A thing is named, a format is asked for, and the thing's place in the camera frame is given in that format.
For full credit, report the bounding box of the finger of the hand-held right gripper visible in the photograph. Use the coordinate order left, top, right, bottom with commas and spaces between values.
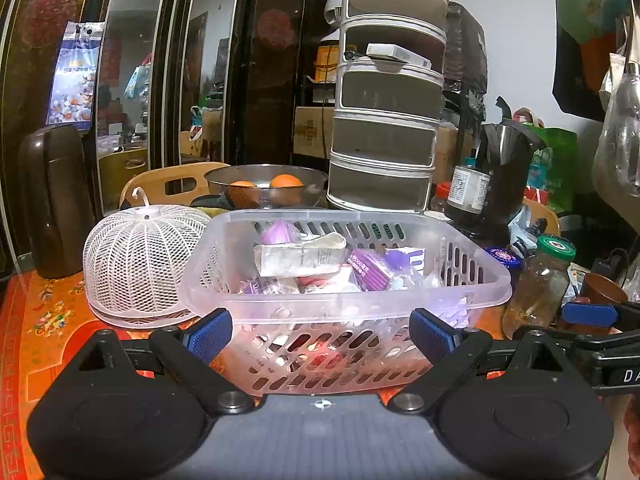
570, 331, 640, 361
561, 299, 640, 333

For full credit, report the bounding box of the brown cup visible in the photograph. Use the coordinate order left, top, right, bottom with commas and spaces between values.
580, 272, 628, 306

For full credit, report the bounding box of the green printed box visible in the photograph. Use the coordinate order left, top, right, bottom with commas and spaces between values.
554, 0, 633, 43

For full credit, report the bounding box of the purple box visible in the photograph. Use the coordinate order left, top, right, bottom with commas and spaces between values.
347, 247, 397, 293

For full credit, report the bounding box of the dark mirrored cabinet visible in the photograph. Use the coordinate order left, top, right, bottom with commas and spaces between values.
0, 0, 351, 281

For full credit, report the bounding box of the blue printed packet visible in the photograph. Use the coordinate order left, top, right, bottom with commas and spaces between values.
46, 21, 107, 131

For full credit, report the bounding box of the purple pouch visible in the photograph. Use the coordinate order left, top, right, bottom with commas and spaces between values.
257, 220, 301, 246

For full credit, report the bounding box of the red capped bottle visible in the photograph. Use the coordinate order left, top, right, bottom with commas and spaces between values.
431, 182, 453, 216

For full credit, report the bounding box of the clear plastic bag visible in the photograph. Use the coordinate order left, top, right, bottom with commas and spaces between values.
592, 52, 640, 198

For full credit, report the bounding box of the black electric kettle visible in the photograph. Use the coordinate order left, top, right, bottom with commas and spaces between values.
477, 96, 548, 241

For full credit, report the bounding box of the glass jar with green lid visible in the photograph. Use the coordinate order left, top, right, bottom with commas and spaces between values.
502, 236, 577, 340

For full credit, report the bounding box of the brown thermos jug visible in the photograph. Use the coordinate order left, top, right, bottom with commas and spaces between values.
17, 124, 97, 280

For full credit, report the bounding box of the dark bottle with white label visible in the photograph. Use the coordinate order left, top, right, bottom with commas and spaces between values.
446, 156, 493, 221

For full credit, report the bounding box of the white mesh food cover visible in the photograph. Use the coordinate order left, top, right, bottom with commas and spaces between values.
82, 187, 213, 330

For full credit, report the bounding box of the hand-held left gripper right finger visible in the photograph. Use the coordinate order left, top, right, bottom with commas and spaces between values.
387, 308, 581, 413

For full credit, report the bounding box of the white and purple packet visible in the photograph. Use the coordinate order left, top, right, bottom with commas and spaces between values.
392, 246, 427, 277

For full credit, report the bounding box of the clear plastic basket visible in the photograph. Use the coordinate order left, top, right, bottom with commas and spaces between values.
179, 208, 513, 397

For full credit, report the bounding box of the yellow box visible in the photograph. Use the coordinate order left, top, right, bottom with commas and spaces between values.
316, 45, 343, 83

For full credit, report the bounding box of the glass bowl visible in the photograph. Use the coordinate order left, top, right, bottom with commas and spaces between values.
204, 164, 328, 210

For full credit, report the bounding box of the pink and white packet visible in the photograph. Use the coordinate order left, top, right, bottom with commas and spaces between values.
297, 272, 361, 294

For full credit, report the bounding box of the flat white box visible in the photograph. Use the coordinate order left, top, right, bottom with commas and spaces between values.
365, 43, 433, 71

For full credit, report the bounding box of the green shopping bag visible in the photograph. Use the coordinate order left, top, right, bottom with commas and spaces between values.
510, 107, 578, 216

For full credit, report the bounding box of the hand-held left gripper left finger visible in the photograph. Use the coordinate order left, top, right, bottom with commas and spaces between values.
65, 308, 256, 416

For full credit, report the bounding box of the white tiered food cover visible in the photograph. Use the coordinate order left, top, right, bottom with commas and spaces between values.
326, 0, 450, 213

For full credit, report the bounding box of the round blue lid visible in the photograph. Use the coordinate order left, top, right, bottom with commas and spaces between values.
485, 245, 523, 267

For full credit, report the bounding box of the wooden chair back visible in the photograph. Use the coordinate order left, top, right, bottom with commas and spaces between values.
119, 162, 231, 211

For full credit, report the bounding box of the cardboard box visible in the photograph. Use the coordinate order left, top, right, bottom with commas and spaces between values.
293, 105, 333, 156

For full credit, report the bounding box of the white crumpled packet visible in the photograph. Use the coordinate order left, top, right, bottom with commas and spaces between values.
254, 232, 348, 278

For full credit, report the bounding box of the orange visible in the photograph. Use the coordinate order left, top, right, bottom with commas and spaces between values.
270, 174, 304, 202
227, 181, 257, 202

